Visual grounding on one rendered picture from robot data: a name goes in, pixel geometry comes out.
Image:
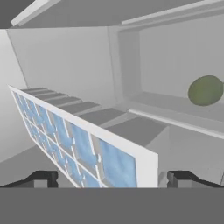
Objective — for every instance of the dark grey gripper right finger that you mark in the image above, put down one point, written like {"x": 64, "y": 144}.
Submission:
{"x": 180, "y": 178}

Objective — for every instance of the green round fruit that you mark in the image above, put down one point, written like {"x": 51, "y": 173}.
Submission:
{"x": 205, "y": 90}

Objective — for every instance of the white freezer compartment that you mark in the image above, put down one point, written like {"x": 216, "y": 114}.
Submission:
{"x": 58, "y": 64}

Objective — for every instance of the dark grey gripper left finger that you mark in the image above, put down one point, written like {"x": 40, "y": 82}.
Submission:
{"x": 43, "y": 178}

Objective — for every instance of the white ice cube tray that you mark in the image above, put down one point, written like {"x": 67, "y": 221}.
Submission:
{"x": 87, "y": 137}

